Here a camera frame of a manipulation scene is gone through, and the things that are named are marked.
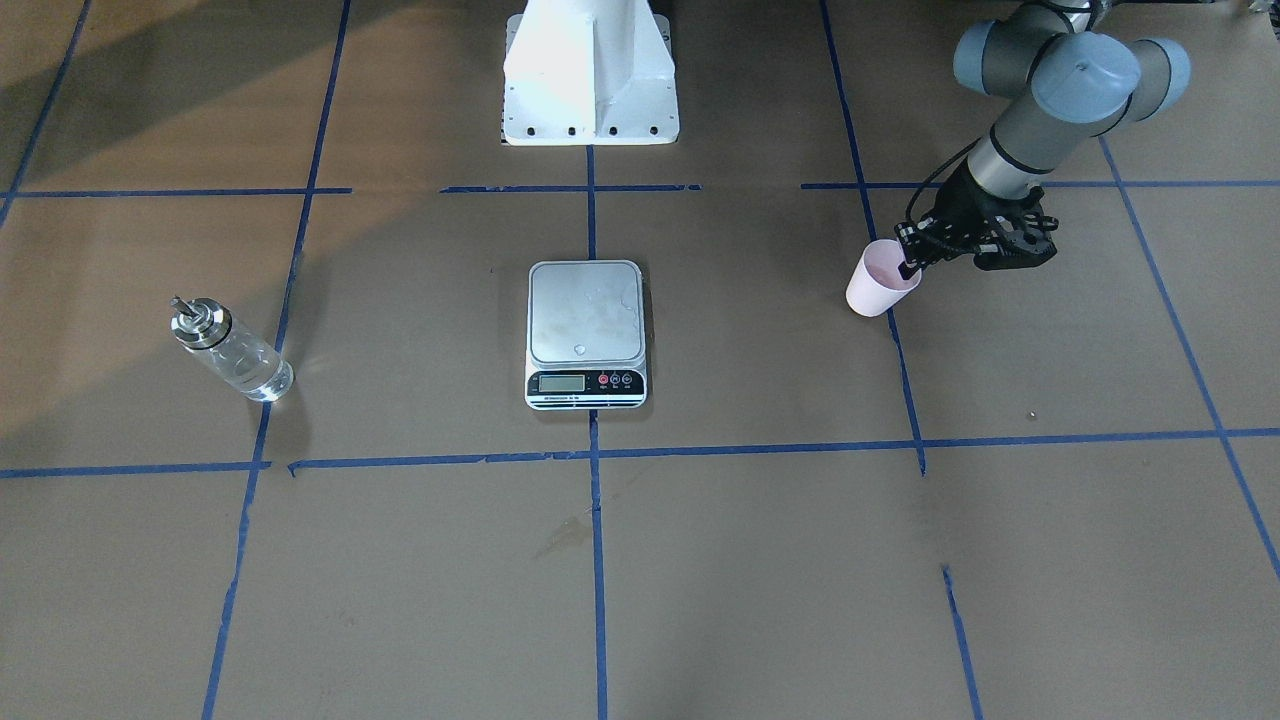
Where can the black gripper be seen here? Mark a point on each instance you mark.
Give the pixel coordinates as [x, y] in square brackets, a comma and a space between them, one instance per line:
[962, 211]

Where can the pink plastic cup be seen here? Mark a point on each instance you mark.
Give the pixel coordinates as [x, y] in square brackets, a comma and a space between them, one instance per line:
[877, 282]

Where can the glass sauce dispenser bottle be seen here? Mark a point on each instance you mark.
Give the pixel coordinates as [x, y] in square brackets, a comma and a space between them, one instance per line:
[210, 332]

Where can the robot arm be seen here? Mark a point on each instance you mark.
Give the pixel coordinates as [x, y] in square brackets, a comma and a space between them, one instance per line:
[1064, 83]

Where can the digital kitchen scale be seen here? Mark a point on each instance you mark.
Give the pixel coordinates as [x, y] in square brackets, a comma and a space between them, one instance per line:
[585, 336]

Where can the brown paper table cover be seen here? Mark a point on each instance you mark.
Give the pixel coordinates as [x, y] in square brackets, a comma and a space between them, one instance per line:
[319, 402]

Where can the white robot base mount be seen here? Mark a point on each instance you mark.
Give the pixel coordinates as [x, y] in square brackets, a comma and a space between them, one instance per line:
[589, 73]

